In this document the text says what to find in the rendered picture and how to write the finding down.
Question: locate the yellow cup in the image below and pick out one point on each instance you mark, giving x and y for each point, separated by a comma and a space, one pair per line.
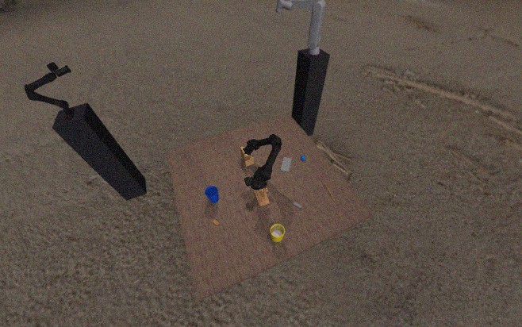
277, 232

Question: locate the blue plastic cup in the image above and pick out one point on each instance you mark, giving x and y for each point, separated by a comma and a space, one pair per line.
212, 194

